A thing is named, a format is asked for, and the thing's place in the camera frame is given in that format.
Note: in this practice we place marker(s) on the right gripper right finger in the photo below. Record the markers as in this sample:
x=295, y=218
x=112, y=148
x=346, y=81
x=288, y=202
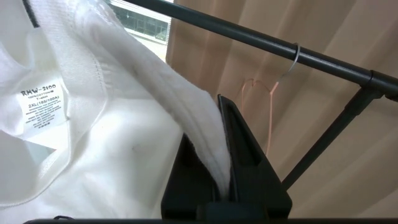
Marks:
x=258, y=193

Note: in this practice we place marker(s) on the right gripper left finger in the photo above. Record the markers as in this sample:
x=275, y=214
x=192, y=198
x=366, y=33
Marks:
x=186, y=193

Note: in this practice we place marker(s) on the white garment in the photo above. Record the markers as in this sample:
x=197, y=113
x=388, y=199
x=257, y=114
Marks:
x=109, y=149

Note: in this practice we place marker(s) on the pink clothes hanger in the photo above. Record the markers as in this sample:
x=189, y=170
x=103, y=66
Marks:
x=270, y=124

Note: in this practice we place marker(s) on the black clothes rack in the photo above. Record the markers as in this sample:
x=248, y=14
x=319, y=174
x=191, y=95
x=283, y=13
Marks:
x=233, y=29

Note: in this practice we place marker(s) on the beige curtain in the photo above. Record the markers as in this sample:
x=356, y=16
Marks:
x=342, y=25

